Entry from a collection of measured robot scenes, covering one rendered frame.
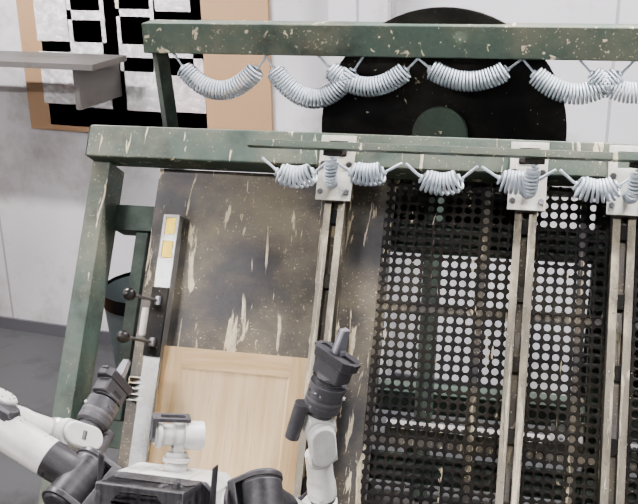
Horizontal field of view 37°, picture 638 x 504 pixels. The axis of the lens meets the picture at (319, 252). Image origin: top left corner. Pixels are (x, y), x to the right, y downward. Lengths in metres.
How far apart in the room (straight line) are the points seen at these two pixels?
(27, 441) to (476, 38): 1.76
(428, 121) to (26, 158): 3.39
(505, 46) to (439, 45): 0.20
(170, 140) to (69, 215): 3.15
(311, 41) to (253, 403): 1.18
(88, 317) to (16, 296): 3.55
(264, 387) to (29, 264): 3.73
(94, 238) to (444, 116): 1.16
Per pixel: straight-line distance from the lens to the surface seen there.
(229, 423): 2.69
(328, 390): 2.18
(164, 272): 2.78
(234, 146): 2.74
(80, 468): 2.28
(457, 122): 3.09
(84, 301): 2.85
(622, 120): 4.74
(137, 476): 2.15
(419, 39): 3.04
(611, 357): 2.54
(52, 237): 6.05
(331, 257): 2.65
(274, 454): 2.65
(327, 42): 3.09
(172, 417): 2.22
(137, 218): 2.93
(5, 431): 2.33
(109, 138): 2.89
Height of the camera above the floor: 2.54
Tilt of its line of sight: 20 degrees down
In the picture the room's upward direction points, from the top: 1 degrees counter-clockwise
